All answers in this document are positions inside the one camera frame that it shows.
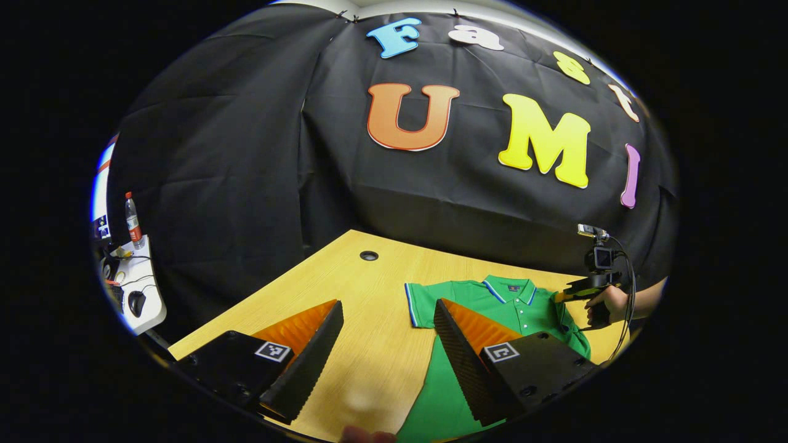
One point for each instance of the white side desk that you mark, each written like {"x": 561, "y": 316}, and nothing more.
{"x": 151, "y": 307}

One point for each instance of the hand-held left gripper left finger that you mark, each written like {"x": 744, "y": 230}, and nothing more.
{"x": 308, "y": 369}

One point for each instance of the green T-shirt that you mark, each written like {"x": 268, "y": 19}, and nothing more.
{"x": 480, "y": 296}

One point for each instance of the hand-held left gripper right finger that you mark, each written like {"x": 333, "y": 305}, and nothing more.
{"x": 465, "y": 369}

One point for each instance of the black computer mouse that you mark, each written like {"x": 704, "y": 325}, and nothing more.
{"x": 136, "y": 303}

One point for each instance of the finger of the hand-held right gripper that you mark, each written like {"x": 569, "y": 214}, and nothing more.
{"x": 578, "y": 288}

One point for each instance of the red-capped plastic bottle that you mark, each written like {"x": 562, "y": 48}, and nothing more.
{"x": 132, "y": 224}

